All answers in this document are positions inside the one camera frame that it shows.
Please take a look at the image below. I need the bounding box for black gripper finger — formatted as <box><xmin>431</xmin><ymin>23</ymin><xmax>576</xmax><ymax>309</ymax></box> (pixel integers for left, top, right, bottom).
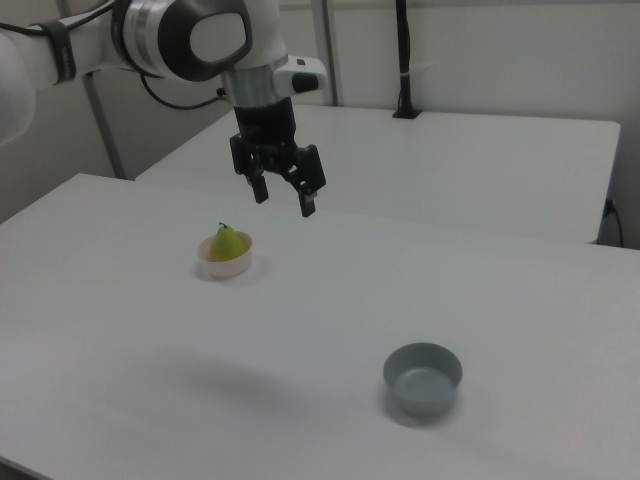
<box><xmin>229</xmin><ymin>133</ymin><xmax>270</xmax><ymax>205</ymax></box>
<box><xmin>282</xmin><ymin>143</ymin><xmax>329</xmax><ymax>219</ymax></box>

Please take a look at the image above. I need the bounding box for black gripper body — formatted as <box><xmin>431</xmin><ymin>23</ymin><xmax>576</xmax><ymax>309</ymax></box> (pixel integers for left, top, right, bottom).
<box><xmin>233</xmin><ymin>97</ymin><xmax>301</xmax><ymax>175</ymax></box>

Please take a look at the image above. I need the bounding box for green pear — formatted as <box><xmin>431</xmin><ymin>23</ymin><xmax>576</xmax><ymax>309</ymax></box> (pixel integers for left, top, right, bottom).
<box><xmin>209</xmin><ymin>222</ymin><xmax>252</xmax><ymax>263</ymax></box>

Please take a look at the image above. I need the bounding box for pink plastic bowl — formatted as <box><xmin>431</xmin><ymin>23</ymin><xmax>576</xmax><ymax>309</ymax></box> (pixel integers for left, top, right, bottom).
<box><xmin>197</xmin><ymin>232</ymin><xmax>254</xmax><ymax>281</ymax></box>

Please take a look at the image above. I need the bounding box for grey plastic bowl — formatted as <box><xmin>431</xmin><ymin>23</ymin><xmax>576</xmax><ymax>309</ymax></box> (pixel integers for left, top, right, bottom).
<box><xmin>382</xmin><ymin>342</ymin><xmax>464</xmax><ymax>416</ymax></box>

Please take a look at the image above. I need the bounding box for white side table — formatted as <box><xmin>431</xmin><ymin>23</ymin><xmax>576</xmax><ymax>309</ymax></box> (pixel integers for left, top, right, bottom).
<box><xmin>134</xmin><ymin>103</ymin><xmax>622</xmax><ymax>245</ymax></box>

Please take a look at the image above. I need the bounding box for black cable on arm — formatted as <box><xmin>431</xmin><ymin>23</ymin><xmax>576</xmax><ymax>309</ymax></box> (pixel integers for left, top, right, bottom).
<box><xmin>0</xmin><ymin>0</ymin><xmax>224</xmax><ymax>110</ymax></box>

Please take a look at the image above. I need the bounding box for white wall partition post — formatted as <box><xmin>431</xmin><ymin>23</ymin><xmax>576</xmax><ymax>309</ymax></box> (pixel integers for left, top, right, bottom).
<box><xmin>319</xmin><ymin>0</ymin><xmax>344</xmax><ymax>107</ymax></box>

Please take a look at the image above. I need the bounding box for black camera pole with base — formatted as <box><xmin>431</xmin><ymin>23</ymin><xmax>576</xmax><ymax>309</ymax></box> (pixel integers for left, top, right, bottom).
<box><xmin>391</xmin><ymin>0</ymin><xmax>423</xmax><ymax>120</ymax></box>

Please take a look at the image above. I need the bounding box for black strap on arm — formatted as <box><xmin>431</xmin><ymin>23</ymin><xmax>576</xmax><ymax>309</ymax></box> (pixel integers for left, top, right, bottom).
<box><xmin>46</xmin><ymin>21</ymin><xmax>77</xmax><ymax>84</ymax></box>

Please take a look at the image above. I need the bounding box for dark cable beside side table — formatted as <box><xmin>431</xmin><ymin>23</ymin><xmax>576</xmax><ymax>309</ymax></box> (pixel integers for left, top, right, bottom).
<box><xmin>606</xmin><ymin>198</ymin><xmax>627</xmax><ymax>247</ymax></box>

